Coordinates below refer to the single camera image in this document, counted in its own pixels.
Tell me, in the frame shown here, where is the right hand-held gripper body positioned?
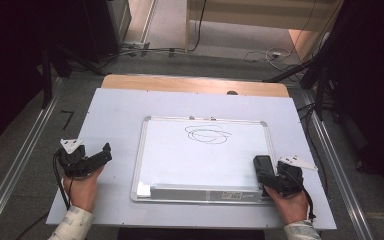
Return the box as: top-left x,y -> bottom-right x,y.
276,155 -> 318,198

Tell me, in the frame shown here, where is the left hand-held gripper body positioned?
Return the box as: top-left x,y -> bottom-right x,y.
54,137 -> 94,178

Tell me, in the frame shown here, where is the black whiteboard eraser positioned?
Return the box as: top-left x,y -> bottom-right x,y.
252,154 -> 277,178

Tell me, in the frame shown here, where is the metal-framed whiteboard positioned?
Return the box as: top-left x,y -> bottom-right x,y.
130,115 -> 282,205

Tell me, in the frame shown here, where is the person's right hand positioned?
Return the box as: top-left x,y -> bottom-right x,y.
264,185 -> 310,225

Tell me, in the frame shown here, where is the person's left hand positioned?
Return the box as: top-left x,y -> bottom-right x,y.
62,165 -> 106,213

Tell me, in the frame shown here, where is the large white panel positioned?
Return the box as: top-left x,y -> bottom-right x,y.
45,87 -> 338,232

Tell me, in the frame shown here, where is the grey whiteboard tray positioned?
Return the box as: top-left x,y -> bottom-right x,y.
149,184 -> 265,202

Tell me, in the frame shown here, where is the black stand leg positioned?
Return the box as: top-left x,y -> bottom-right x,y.
314,62 -> 328,122
41,46 -> 53,110

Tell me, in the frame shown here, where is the black stand foot bar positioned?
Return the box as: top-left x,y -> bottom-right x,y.
51,43 -> 106,77

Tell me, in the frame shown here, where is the wooden table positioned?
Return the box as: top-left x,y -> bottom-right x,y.
101,73 -> 291,99

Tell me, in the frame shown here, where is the dark curtain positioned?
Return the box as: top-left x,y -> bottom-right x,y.
0,0 -> 122,158
308,0 -> 384,209

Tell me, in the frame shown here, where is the beige wooden furniture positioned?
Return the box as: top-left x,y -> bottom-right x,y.
184,0 -> 343,52

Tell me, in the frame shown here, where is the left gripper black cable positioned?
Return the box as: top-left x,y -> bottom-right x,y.
52,151 -> 73,212

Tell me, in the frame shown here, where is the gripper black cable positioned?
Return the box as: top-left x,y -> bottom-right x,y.
300,178 -> 317,221
52,151 -> 73,212

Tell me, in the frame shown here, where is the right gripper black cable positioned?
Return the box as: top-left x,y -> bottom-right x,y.
300,178 -> 317,221

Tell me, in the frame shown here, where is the metal floor rail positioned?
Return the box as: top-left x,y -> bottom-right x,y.
300,89 -> 377,240
0,77 -> 64,240

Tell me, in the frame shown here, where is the white floor cable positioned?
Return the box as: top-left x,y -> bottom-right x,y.
243,47 -> 293,65

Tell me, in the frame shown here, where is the black floor cable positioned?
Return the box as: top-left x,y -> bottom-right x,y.
188,0 -> 208,53

